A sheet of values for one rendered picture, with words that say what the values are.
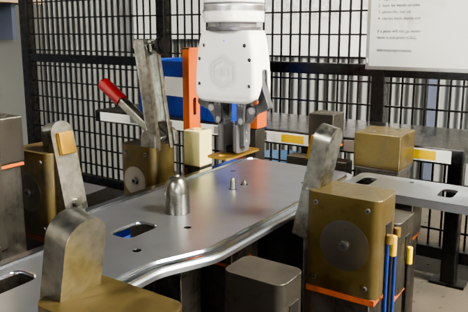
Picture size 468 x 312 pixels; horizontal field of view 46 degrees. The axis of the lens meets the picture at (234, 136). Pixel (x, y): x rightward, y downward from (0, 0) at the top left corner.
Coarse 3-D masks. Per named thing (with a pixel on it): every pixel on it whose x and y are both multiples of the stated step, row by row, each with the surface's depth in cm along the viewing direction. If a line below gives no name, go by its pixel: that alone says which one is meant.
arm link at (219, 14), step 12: (204, 12) 75; (216, 12) 73; (228, 12) 72; (240, 12) 72; (252, 12) 73; (264, 12) 75; (216, 24) 74; (228, 24) 73; (240, 24) 73; (252, 24) 74
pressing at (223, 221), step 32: (256, 160) 99; (160, 192) 79; (192, 192) 79; (224, 192) 79; (256, 192) 79; (288, 192) 79; (128, 224) 66; (160, 224) 66; (192, 224) 66; (224, 224) 66; (256, 224) 66; (32, 256) 56; (128, 256) 56; (160, 256) 56; (192, 256) 57; (224, 256) 59; (32, 288) 49
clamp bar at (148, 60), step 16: (144, 48) 84; (160, 48) 83; (144, 64) 84; (160, 64) 87; (144, 80) 85; (160, 80) 87; (144, 96) 85; (160, 96) 87; (144, 112) 86; (160, 112) 88; (160, 128) 88; (160, 144) 86
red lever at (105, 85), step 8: (104, 80) 92; (104, 88) 91; (112, 88) 91; (112, 96) 90; (120, 96) 90; (120, 104) 90; (128, 104) 89; (128, 112) 89; (136, 112) 89; (136, 120) 88; (144, 128) 88; (160, 136) 86
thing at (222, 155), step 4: (232, 144) 80; (228, 148) 79; (232, 148) 79; (252, 148) 82; (256, 148) 82; (220, 152) 79; (224, 152) 79; (228, 152) 79; (232, 152) 79; (244, 152) 79; (248, 152) 79; (252, 152) 80; (208, 156) 77; (212, 156) 77; (216, 156) 77; (220, 156) 77; (224, 156) 77; (228, 156) 77; (232, 156) 77; (236, 156) 77; (240, 156) 78
